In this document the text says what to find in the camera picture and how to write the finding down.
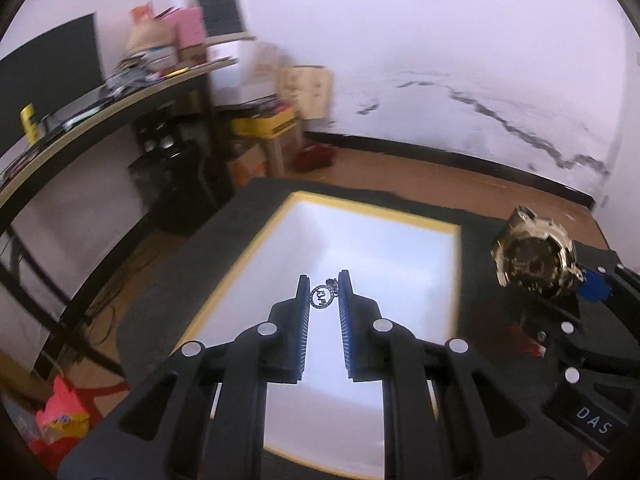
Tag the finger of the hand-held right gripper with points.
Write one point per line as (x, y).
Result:
(552, 316)
(594, 286)

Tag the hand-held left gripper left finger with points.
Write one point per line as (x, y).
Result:
(301, 332)

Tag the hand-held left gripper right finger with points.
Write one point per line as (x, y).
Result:
(345, 332)

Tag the gold wristwatch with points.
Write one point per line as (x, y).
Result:
(536, 259)

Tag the white tray with yellow rim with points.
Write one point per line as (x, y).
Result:
(370, 265)

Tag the small red object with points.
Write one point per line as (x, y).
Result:
(525, 340)

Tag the brown cardboard box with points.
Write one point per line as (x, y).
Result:
(260, 157)

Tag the black computer tower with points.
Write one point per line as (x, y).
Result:
(175, 190)

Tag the yellow box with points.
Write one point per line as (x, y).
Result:
(265, 122)

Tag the light cardboard box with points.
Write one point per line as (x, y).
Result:
(306, 91)

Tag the pink and red plastic bag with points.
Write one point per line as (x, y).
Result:
(60, 417)

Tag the white box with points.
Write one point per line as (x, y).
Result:
(240, 72)

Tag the curved wooden desk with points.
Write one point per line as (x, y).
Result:
(100, 115)

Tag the clutter of desk papers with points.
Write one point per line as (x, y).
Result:
(135, 72)

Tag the pink box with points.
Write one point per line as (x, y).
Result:
(186, 29)

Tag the brown paper bag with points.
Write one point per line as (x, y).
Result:
(149, 37)

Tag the small framed chalkboard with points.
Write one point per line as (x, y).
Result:
(219, 5)

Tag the yellow desk item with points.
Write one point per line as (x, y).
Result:
(28, 122)

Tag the black computer monitor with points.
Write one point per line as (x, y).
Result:
(47, 82)

